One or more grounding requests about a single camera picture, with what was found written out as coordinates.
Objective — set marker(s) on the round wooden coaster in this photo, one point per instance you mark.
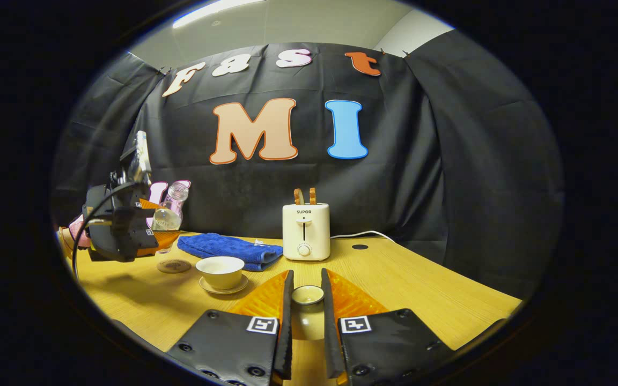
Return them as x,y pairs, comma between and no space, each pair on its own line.
174,266

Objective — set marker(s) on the toast slice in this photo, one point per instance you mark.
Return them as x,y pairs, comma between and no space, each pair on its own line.
313,195
298,197

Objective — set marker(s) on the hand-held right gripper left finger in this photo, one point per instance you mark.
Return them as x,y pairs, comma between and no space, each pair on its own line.
286,343

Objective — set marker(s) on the black backdrop cloth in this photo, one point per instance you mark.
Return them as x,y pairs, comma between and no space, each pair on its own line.
266,187

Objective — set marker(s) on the cream toaster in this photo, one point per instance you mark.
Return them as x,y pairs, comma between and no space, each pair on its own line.
306,233

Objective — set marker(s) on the clear plastic water bottle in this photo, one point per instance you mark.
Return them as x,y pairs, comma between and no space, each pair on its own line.
168,217

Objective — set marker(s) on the cream ceramic saucer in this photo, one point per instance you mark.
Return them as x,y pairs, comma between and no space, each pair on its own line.
242,287

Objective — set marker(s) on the cream ceramic teacup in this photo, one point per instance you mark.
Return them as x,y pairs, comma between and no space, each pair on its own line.
220,273

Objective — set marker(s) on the cream teacup lid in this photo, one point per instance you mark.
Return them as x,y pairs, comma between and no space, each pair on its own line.
308,321

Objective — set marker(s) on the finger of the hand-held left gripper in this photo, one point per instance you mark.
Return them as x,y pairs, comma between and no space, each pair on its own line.
149,205
137,236

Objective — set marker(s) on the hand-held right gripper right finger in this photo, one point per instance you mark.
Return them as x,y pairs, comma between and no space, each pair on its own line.
330,348

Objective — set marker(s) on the blue towel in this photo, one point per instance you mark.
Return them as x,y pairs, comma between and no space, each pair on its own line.
223,247

